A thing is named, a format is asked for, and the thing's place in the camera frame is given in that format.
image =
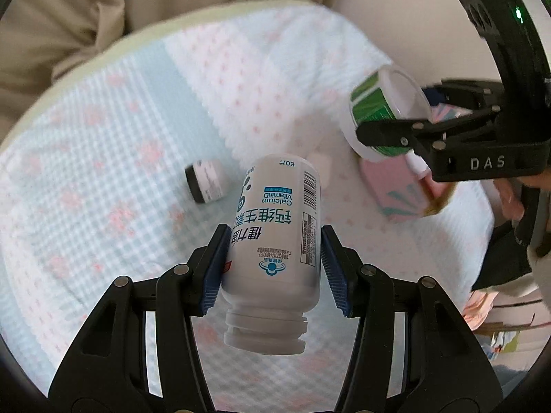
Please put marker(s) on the grey black cosmetic jar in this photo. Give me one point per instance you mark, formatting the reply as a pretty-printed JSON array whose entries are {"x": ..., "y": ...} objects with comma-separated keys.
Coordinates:
[{"x": 207, "y": 181}]

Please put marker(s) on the cardboard box with pink flaps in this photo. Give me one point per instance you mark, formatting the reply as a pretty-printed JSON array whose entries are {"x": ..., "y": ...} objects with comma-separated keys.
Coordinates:
[{"x": 403, "y": 187}]

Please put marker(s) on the beige sofa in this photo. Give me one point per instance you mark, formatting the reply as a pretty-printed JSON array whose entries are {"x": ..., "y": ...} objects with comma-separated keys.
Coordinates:
[{"x": 432, "y": 39}]

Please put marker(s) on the green jar white lid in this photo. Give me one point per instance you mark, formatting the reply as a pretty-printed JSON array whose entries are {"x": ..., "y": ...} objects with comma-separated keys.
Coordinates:
[{"x": 388, "y": 94}]

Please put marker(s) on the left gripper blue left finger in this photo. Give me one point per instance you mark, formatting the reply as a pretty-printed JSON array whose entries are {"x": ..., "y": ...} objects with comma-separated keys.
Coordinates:
[{"x": 212, "y": 266}]

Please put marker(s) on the person's right hand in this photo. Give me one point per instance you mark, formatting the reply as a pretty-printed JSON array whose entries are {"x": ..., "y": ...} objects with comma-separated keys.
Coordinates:
[{"x": 511, "y": 206}]

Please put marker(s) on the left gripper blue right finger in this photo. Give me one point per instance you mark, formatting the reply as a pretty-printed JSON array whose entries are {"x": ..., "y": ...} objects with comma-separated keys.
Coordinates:
[{"x": 340, "y": 265}]

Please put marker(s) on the white vitamin bottle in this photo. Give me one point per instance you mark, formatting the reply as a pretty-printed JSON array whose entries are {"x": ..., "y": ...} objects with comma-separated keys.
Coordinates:
[{"x": 272, "y": 274}]

